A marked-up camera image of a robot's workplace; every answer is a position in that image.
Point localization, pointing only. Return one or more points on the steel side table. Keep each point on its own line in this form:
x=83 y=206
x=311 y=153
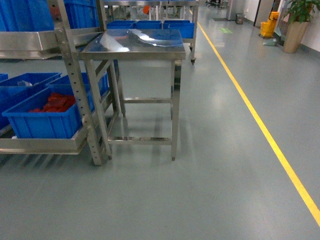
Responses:
x=143 y=57

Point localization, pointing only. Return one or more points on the blue bin with red parts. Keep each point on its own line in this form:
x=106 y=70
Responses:
x=44 y=125

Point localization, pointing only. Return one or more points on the steel shelf rack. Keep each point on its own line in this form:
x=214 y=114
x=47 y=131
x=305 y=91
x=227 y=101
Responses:
x=41 y=29

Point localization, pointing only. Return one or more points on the tan plant pot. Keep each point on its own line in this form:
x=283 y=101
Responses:
x=295 y=33

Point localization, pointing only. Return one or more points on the green potted plant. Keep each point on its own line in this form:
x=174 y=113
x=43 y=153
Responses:
x=301 y=10

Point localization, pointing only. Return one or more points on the yellow mop bucket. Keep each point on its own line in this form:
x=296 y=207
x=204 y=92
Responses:
x=267 y=28

